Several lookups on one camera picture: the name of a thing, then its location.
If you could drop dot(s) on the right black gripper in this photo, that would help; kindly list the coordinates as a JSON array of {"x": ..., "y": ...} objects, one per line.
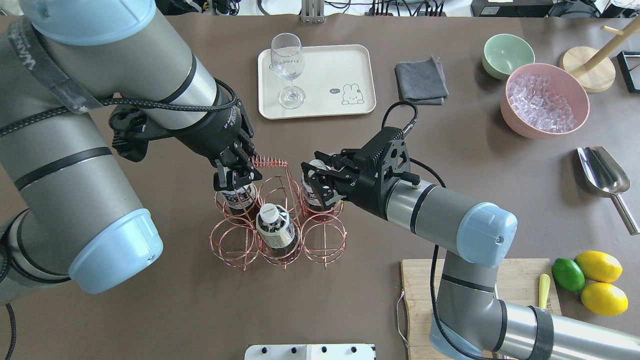
[{"x": 361, "y": 192}]

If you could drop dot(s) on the grey folded cloth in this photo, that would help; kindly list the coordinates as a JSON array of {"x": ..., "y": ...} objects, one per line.
[{"x": 422, "y": 83}]

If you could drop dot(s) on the clear wine glass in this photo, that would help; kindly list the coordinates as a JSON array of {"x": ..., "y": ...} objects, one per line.
[{"x": 287, "y": 60}]

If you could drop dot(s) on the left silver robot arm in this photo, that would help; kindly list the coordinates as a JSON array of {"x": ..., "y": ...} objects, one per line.
[{"x": 61, "y": 60}]

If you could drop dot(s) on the bamboo cutting board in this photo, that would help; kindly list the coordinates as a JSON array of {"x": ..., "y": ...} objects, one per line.
[{"x": 517, "y": 283}]

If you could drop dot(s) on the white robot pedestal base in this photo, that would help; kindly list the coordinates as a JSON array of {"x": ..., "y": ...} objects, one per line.
[{"x": 318, "y": 351}]

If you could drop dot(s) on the yellow plastic knife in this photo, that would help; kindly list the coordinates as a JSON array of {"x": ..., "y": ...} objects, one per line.
[{"x": 544, "y": 286}]

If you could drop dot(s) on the wooden cup tree stand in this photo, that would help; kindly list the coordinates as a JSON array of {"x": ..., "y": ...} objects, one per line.
[{"x": 592, "y": 67}]

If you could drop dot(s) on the copper wire bottle basket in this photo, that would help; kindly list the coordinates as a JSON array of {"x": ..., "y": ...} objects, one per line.
[{"x": 321, "y": 234}]

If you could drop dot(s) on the green lime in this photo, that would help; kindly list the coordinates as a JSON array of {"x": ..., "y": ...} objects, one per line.
[{"x": 568, "y": 275}]

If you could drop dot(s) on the steel ice scoop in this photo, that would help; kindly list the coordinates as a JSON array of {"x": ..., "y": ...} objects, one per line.
[{"x": 606, "y": 178}]

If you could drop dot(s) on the aluminium frame post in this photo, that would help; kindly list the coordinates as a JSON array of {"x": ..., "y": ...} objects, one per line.
[{"x": 312, "y": 11}]

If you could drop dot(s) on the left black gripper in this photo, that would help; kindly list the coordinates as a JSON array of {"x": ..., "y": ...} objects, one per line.
[{"x": 216, "y": 132}]

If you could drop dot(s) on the yellow lemon far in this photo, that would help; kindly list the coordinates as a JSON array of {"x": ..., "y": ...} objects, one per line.
[{"x": 599, "y": 266}]

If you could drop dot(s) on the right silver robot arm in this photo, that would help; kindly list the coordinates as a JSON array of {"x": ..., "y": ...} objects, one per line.
[{"x": 468, "y": 318}]

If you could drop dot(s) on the pink bowl of ice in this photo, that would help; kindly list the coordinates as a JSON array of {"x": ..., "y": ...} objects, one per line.
[{"x": 542, "y": 101}]

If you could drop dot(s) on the yellow lemon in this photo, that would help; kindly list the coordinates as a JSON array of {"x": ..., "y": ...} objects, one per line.
[
  {"x": 604, "y": 299},
  {"x": 599, "y": 266}
]

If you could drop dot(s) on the cream rabbit tray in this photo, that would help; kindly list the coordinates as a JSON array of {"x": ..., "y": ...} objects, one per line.
[{"x": 337, "y": 81}]

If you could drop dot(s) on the yellow lemon near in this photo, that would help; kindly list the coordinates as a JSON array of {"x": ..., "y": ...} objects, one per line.
[{"x": 604, "y": 299}]

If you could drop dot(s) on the green ceramic bowl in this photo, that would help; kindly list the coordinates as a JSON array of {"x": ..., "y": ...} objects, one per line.
[{"x": 504, "y": 53}]

